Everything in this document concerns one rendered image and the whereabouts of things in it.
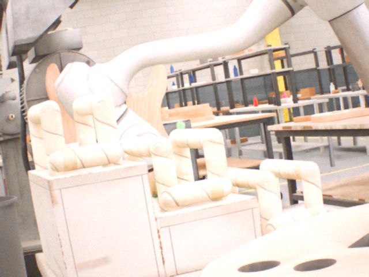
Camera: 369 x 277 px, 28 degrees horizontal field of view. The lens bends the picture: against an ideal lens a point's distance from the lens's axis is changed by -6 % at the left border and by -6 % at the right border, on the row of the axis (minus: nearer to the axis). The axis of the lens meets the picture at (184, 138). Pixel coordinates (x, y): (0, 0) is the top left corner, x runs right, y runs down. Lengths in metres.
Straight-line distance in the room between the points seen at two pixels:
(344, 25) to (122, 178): 0.72
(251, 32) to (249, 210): 0.67
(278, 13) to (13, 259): 3.44
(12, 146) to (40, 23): 3.81
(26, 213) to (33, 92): 3.58
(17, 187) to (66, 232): 4.62
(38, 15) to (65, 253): 0.95
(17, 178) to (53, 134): 4.59
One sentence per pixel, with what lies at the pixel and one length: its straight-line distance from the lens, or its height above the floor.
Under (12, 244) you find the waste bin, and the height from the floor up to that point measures 0.43.
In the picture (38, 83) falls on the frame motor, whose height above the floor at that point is 1.29.
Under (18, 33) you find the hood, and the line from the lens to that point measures 1.90.
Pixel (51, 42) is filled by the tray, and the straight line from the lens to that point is 2.24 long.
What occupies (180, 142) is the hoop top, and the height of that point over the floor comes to 1.11.
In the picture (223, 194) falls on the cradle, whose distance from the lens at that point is 1.16.
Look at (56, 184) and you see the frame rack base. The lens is 1.07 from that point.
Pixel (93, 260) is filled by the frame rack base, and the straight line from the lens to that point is 1.09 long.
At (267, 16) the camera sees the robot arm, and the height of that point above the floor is 1.34.
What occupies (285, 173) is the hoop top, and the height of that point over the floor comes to 1.03.
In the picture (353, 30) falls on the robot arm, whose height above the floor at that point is 1.28.
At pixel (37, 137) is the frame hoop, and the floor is 1.16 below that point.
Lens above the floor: 1.18
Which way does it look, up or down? 3 degrees down
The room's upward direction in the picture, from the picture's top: 9 degrees counter-clockwise
